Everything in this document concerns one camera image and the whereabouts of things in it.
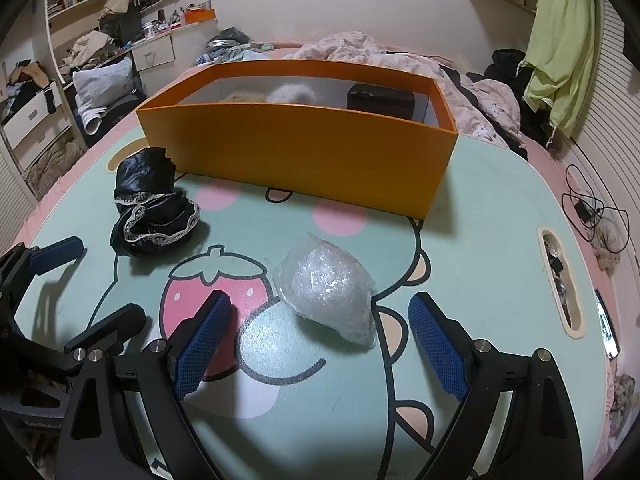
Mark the black lace fabric bundle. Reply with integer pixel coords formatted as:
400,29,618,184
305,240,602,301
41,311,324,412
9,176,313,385
111,148,200,258

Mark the clear bubble wrap bundle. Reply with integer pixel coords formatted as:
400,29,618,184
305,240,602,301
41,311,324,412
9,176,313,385
274,233,376,349

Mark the beige fluffy pompom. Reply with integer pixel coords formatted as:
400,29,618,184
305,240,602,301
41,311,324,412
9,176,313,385
224,90,266,103

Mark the grey fluffy pompom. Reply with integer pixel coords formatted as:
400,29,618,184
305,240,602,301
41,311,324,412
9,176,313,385
266,84,318,105

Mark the black velvet pouch bag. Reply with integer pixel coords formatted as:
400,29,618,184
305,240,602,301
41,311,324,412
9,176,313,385
347,84,416,120

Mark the smartphone with lit screen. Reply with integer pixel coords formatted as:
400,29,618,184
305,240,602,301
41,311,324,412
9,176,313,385
594,288,620,361

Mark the grey white pillow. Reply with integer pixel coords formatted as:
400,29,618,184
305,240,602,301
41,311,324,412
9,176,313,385
73,56,134,136

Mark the white drawer cabinet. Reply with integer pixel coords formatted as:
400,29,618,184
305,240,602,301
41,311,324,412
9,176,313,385
131,34,175,72

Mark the light blue clothing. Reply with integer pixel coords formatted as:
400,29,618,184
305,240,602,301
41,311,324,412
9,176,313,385
195,40,274,66

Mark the small orange box on desk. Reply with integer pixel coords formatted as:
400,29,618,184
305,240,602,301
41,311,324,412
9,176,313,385
183,8,216,25

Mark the pink floral duvet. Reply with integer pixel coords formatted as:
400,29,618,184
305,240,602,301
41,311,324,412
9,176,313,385
292,32,527,158

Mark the orange cardboard box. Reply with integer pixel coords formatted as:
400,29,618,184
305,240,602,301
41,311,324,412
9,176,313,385
136,60,458,219

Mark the black clothes pile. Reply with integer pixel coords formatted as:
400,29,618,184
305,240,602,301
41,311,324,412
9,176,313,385
466,49,533,94

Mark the green hanging cloth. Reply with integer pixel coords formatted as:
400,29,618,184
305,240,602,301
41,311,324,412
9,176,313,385
521,0,598,136

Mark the black cable with charger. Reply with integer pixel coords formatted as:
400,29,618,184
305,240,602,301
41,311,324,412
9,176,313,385
560,162,632,254

